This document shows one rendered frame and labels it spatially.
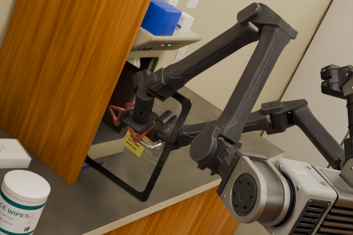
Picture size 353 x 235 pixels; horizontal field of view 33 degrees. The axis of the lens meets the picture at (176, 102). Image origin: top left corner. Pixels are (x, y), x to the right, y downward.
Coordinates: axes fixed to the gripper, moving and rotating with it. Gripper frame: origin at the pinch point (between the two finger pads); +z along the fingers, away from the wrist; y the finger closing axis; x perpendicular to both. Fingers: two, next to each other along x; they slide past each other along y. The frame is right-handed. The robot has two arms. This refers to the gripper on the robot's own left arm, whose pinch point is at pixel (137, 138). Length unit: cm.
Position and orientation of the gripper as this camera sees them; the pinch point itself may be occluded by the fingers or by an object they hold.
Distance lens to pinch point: 194.4
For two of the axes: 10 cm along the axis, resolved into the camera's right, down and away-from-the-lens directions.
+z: -1.8, 7.2, 6.7
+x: 7.9, 5.1, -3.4
